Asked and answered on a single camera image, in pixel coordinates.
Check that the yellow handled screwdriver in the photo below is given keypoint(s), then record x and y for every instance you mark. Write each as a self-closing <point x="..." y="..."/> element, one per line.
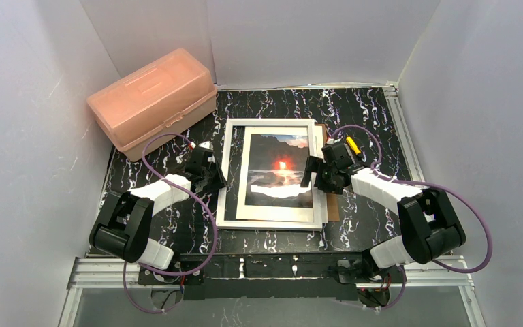
<point x="354" y="148"/>

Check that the sunset photo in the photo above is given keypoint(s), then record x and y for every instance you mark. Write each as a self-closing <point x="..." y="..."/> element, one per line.
<point x="275" y="168"/>

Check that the aluminium right side rail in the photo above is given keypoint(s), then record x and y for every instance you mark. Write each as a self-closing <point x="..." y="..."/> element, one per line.
<point x="391" y="96"/>

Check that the aluminium rail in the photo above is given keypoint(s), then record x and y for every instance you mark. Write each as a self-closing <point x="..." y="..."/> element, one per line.
<point x="113" y="273"/>
<point x="391" y="96"/>

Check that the translucent orange plastic box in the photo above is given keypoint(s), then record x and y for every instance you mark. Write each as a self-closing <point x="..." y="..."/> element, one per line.
<point x="143" y="110"/>

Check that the aluminium front rail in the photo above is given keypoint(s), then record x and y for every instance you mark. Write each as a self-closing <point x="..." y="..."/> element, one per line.
<point x="113" y="273"/>

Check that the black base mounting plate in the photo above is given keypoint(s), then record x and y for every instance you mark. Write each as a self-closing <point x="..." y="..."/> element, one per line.
<point x="358" y="278"/>

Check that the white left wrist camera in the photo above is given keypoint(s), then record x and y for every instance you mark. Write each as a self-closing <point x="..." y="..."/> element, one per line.
<point x="206" y="147"/>

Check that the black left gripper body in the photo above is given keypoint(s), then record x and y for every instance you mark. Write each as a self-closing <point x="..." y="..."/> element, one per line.
<point x="212" y="176"/>

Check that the brown frame backing board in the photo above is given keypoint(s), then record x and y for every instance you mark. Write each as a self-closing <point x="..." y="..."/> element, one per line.
<point x="330" y="211"/>

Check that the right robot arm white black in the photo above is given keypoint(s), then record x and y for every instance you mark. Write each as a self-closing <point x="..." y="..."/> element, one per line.
<point x="428" y="222"/>

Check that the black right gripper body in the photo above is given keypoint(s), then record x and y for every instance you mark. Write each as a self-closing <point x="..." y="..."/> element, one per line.
<point x="321" y="169"/>

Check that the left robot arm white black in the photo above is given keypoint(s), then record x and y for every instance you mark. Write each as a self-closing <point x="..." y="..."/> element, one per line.
<point x="123" y="224"/>

